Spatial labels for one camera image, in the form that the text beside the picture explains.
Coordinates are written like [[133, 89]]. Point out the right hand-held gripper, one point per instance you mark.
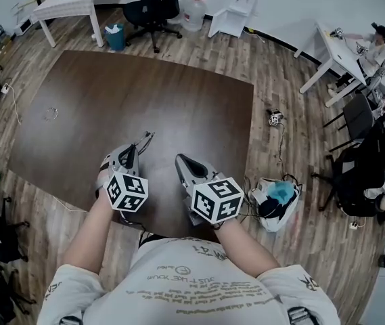
[[217, 200]]

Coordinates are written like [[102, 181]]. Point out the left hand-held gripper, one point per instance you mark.
[[128, 191]]

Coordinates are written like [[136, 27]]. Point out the dark-framed eyeglasses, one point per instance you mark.
[[146, 137]]

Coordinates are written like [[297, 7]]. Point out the person's left forearm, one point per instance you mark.
[[87, 239]]

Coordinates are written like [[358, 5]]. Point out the person's right forearm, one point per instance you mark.
[[246, 249]]

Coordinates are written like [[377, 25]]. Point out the person's left hand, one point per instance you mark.
[[103, 169]]

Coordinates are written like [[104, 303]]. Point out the blue crumpled cloth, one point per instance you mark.
[[280, 191]]

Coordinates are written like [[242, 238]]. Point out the white bag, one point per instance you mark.
[[276, 218]]

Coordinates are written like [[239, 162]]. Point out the spare hand-held gripper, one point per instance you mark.
[[275, 118]]

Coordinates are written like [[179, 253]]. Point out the person's white printed t-shirt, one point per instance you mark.
[[192, 286]]

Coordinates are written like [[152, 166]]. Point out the teal waste bin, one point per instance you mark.
[[115, 39]]

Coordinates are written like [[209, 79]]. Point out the white water dispenser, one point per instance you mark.
[[232, 15]]

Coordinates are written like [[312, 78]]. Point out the white table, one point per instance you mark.
[[73, 5]]

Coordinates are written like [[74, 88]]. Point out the small white power strip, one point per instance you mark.
[[354, 225]]

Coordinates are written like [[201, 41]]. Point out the small white appliance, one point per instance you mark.
[[22, 28]]

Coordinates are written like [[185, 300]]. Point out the flat cardboard boxes stack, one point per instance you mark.
[[0, 44]]

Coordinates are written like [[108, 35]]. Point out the black router with antennas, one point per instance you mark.
[[0, 34]]

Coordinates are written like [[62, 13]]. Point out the white desk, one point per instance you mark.
[[334, 56]]

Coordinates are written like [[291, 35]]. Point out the floral patterned bag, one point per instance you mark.
[[383, 102]]

